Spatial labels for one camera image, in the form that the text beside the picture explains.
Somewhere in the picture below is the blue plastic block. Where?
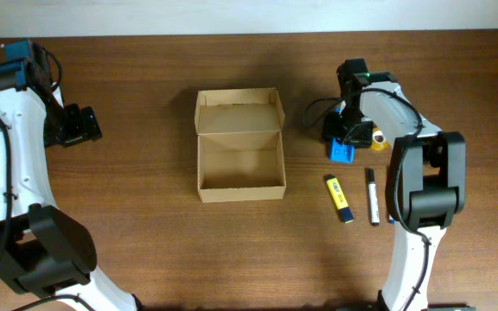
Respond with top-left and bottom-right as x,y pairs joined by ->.
329,138 -> 354,163

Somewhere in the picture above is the yellow tape roll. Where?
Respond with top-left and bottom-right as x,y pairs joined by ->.
370,127 -> 389,151

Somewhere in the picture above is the yellow highlighter pen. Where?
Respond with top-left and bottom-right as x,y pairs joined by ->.
324,175 -> 354,223

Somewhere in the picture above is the black cap white marker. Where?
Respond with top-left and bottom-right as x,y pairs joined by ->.
365,168 -> 380,226

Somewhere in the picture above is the brown cardboard box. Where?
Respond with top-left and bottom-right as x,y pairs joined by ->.
195,88 -> 287,203

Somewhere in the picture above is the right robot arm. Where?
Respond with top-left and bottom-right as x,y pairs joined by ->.
323,59 -> 466,310

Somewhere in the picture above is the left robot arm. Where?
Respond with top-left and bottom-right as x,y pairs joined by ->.
0,39 -> 143,310

